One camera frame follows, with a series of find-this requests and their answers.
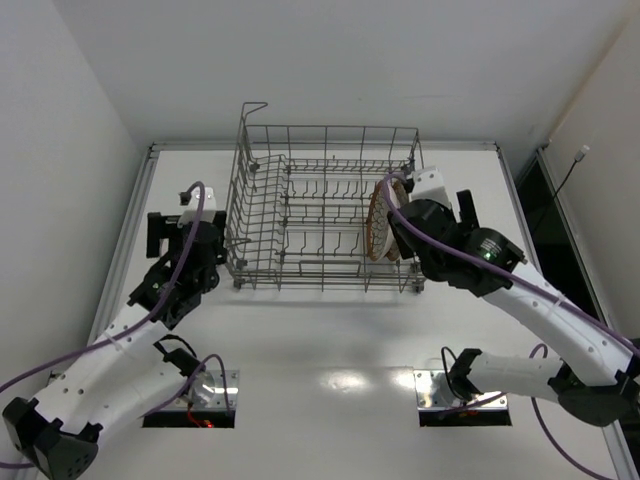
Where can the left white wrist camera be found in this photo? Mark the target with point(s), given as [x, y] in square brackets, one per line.
[201, 202]

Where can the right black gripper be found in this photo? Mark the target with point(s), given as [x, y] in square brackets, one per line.
[405, 234]

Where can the black wall cable white plug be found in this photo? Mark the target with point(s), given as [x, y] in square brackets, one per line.
[577, 159]

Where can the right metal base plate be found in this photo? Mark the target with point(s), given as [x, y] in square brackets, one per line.
[433, 395]

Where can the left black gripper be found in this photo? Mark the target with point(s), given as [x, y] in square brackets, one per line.
[187, 230]

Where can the floral plate brown rim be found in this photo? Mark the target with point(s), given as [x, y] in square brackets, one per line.
[400, 198]
[380, 240]

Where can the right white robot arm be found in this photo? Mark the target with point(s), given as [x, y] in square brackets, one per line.
[595, 377]

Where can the grey wire dish rack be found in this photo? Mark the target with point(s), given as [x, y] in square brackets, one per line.
[298, 202]

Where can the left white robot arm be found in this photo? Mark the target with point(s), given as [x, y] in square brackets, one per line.
[126, 373]

